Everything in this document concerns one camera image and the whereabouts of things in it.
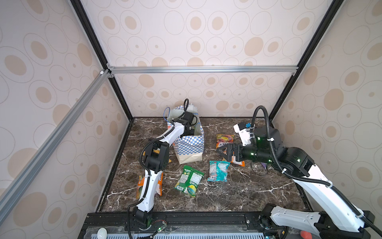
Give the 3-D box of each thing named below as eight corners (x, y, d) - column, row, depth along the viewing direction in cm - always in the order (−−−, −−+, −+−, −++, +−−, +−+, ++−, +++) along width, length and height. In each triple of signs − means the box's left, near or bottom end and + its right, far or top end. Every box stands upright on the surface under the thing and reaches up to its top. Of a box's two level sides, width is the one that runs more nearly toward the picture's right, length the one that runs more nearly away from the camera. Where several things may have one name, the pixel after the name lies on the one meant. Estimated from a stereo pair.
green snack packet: (174, 188, 86) (173, 186, 83) (184, 167, 95) (184, 165, 92) (195, 197, 83) (195, 195, 80) (204, 175, 91) (204, 173, 88)
